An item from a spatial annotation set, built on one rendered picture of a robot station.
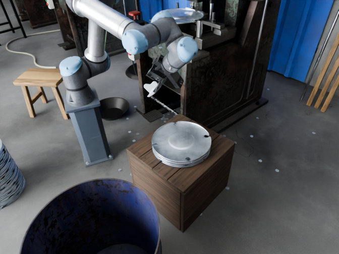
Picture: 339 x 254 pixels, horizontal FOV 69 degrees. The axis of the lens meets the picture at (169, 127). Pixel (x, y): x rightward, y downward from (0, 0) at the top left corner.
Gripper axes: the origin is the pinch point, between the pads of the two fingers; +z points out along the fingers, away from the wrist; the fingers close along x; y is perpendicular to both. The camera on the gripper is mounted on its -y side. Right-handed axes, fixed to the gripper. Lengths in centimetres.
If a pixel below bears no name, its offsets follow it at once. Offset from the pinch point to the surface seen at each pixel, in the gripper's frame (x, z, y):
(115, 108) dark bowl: -17, 102, 0
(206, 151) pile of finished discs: 19.9, -5.8, -33.7
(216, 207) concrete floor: 38, 15, -62
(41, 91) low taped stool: -8, 126, 59
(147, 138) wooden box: 20.0, 17.6, -12.0
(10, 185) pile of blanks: 66, 64, 37
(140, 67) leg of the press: -35, 53, 2
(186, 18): -53, 8, -3
